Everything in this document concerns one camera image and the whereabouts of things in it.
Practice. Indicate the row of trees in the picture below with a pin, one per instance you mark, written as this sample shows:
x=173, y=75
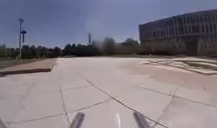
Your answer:
x=76, y=50

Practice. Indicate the low stone steps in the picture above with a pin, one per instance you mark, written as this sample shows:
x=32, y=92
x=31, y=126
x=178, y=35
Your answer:
x=196, y=65

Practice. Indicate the pale concrete slab plaza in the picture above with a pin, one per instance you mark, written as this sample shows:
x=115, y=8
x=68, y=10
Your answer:
x=106, y=76

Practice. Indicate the dark kerb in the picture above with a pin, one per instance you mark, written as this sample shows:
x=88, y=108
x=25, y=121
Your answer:
x=26, y=71

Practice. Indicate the tall lamp pole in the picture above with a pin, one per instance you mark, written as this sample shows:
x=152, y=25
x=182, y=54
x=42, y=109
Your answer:
x=20, y=40

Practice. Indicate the red brick strip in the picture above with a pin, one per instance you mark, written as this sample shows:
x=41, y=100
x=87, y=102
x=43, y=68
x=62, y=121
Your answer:
x=32, y=64

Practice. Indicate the robot's own part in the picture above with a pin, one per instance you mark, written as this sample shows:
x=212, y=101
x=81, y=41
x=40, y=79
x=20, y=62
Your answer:
x=77, y=120
x=141, y=120

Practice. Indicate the large grey concrete building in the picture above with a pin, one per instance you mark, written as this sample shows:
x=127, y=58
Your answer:
x=182, y=30

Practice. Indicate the grass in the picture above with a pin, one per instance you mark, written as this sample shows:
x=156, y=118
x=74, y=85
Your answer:
x=6, y=62

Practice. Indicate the distant slim tower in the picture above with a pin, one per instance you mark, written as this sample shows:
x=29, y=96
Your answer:
x=89, y=38

